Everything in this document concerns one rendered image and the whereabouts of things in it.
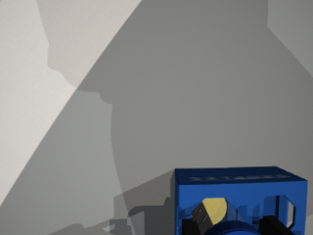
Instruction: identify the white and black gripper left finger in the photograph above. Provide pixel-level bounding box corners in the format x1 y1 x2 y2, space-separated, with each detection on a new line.
182 218 201 235

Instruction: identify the grey flat mat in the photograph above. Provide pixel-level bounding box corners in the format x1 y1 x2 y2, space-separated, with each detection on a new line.
0 0 313 235

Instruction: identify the blue tube rack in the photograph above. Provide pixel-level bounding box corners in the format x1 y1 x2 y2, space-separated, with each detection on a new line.
175 166 308 235

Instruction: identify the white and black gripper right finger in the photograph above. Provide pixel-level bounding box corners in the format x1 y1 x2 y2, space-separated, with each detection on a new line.
258 215 295 235

